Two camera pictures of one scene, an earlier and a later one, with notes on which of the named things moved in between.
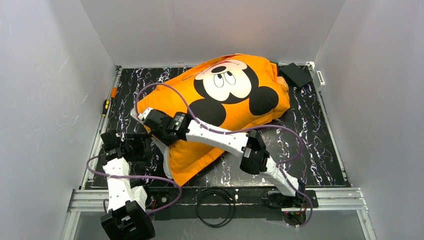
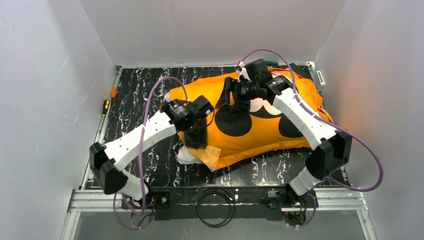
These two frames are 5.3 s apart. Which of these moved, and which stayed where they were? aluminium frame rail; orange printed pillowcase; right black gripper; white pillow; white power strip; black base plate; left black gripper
Moved: right black gripper; orange printed pillowcase; white pillow; left black gripper
Stayed: black base plate; white power strip; aluminium frame rail
